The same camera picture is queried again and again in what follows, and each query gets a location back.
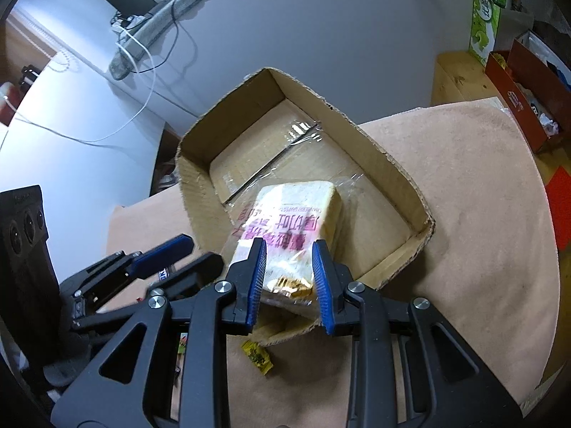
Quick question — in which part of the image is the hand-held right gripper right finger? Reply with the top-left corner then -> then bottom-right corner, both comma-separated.
311,240 -> 522,428

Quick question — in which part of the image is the grey padded bar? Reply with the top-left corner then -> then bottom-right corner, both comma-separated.
109,0 -> 251,82

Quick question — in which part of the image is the white cable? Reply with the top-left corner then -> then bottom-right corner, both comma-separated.
0,27 -> 157,152

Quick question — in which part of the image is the yellow candy wrapper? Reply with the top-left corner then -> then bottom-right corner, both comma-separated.
241,340 -> 274,376

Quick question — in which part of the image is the brown cardboard box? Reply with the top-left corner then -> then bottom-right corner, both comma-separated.
175,67 -> 437,348

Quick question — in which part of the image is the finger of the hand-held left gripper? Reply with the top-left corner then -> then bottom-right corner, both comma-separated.
149,252 -> 224,304
84,233 -> 196,305

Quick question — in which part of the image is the white power strip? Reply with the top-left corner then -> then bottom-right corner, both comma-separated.
111,14 -> 148,32

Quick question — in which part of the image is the white bead cord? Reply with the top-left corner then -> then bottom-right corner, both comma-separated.
9,11 -> 80,73

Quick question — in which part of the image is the red paper sheet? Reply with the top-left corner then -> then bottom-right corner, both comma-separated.
546,167 -> 571,250

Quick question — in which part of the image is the red cardboard box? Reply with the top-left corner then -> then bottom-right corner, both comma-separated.
485,31 -> 571,154

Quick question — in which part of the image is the black electronic device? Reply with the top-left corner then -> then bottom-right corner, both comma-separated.
0,185 -> 60,366

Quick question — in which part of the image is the grey cardboard box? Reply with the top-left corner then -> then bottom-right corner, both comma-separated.
495,6 -> 536,54

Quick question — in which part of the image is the green printed carton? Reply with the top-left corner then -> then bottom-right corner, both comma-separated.
468,0 -> 511,65

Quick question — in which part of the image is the sliced bread packet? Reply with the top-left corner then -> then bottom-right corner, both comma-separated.
227,179 -> 344,322

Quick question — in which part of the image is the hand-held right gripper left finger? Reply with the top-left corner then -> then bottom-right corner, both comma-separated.
51,237 -> 268,428

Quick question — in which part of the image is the black cable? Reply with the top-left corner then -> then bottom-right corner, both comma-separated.
129,18 -> 199,81

